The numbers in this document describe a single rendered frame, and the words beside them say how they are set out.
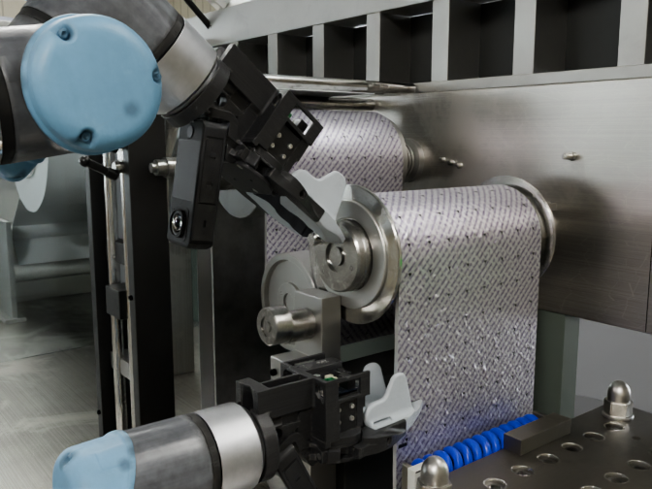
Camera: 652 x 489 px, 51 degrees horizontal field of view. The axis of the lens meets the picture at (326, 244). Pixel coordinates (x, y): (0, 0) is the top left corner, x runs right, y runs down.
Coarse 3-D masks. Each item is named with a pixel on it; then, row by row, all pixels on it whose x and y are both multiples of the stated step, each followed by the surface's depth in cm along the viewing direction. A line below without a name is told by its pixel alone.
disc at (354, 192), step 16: (352, 192) 71; (368, 192) 69; (368, 208) 69; (384, 208) 68; (384, 224) 68; (400, 256) 67; (400, 272) 67; (320, 288) 77; (384, 288) 69; (384, 304) 69; (352, 320) 73; (368, 320) 71
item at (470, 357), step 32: (512, 288) 80; (416, 320) 71; (448, 320) 74; (480, 320) 77; (512, 320) 81; (416, 352) 71; (448, 352) 74; (480, 352) 78; (512, 352) 82; (416, 384) 72; (448, 384) 75; (480, 384) 79; (512, 384) 82; (448, 416) 76; (480, 416) 79; (512, 416) 83; (416, 448) 73
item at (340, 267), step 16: (352, 224) 70; (352, 240) 69; (368, 240) 69; (320, 256) 73; (336, 256) 71; (352, 256) 69; (368, 256) 69; (320, 272) 73; (336, 272) 71; (352, 272) 69; (368, 272) 69; (336, 288) 72; (352, 288) 70
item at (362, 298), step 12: (348, 204) 71; (360, 204) 70; (336, 216) 73; (348, 216) 71; (360, 216) 70; (372, 216) 69; (372, 228) 69; (540, 228) 83; (372, 240) 69; (384, 240) 68; (384, 252) 68; (384, 264) 68; (372, 276) 69; (384, 276) 68; (372, 288) 70; (348, 300) 73; (360, 300) 71; (372, 300) 70
